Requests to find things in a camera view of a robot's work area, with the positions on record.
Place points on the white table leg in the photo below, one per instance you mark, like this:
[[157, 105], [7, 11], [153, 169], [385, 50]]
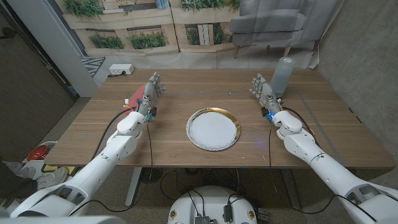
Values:
[[133, 186]]

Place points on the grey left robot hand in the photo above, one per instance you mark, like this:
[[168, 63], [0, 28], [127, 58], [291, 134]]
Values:
[[149, 93]]

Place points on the gold rimmed paper plate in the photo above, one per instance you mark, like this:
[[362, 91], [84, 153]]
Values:
[[213, 130]]

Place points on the dark trousered person leg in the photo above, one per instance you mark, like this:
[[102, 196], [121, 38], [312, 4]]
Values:
[[15, 183]]

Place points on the white power strip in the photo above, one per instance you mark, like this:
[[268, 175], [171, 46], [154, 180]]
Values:
[[121, 69]]

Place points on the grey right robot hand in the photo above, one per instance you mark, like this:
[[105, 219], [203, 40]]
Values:
[[265, 95]]

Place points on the black adapter on torso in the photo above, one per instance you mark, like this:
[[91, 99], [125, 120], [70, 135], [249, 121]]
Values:
[[228, 213]]

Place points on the red bowl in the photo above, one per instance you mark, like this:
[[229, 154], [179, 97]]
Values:
[[37, 153]]

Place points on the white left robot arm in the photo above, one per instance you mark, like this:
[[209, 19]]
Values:
[[102, 165]]

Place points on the red sponge block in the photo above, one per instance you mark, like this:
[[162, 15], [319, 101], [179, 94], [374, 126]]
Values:
[[135, 98]]

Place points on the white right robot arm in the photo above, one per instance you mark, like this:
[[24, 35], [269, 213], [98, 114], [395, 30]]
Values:
[[326, 171]]

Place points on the printed room backdrop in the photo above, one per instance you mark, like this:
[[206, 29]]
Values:
[[199, 37]]

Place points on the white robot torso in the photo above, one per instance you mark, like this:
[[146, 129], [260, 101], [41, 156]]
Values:
[[213, 202]]

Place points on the grey table leg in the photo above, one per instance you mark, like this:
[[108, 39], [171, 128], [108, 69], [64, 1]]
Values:
[[290, 189]]

